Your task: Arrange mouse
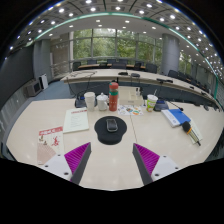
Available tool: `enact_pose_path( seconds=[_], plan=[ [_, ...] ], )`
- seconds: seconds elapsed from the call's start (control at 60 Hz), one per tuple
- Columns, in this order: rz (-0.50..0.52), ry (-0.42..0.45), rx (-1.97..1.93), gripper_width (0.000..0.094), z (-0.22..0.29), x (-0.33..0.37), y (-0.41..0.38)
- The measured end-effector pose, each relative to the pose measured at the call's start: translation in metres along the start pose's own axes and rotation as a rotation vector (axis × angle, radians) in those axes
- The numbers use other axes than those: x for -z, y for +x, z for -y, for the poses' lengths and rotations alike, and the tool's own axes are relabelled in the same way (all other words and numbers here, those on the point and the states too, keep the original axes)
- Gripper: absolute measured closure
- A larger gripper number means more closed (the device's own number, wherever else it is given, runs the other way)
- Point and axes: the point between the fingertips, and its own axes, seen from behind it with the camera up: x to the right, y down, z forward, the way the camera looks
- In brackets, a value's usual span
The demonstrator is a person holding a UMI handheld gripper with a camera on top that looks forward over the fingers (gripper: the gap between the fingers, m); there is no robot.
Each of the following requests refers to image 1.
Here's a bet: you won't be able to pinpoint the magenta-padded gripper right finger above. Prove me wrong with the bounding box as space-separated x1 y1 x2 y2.
132 142 183 186

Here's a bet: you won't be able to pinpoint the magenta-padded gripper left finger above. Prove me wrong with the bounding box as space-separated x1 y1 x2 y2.
42 141 93 186

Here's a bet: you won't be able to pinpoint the black computer mouse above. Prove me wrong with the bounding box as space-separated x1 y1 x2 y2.
105 117 119 133

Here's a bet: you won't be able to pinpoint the black mouse pad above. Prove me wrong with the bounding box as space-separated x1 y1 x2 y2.
93 115 128 146

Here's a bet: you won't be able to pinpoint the red and white leaflet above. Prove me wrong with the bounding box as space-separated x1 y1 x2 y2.
36 125 65 166

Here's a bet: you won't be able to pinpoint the black handheld microphone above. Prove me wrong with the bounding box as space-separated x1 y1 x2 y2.
181 120 202 147

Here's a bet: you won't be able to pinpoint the cream paper document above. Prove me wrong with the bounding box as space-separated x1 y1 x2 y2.
62 107 90 135

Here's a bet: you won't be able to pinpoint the blue and white book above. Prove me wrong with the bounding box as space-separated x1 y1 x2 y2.
160 108 192 129

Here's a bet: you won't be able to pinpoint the green printed paper cup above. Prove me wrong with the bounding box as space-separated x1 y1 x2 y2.
146 94 159 113

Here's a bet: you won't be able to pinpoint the colourful sticker sheet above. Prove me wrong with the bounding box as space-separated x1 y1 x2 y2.
117 104 144 117

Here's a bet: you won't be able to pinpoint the stack of white paper cups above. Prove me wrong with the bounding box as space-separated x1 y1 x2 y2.
83 91 97 112

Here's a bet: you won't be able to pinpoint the white lidded ceramic mug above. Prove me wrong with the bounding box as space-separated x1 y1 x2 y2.
95 92 110 112

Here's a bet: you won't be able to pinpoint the white cardboard box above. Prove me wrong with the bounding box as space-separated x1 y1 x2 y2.
118 85 145 108

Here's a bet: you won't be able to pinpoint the red thermos bottle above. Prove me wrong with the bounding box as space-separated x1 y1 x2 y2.
108 81 120 112

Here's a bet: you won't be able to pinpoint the white floor-standing appliance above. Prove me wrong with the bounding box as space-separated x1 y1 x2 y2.
39 73 49 90

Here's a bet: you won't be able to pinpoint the far conference microphone units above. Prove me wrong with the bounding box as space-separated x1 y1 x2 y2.
117 70 174 84

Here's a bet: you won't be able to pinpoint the black office chairs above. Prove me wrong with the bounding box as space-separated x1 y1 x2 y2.
71 58 221 101

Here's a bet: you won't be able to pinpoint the ceiling lights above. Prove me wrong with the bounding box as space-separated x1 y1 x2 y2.
8 0 224 73

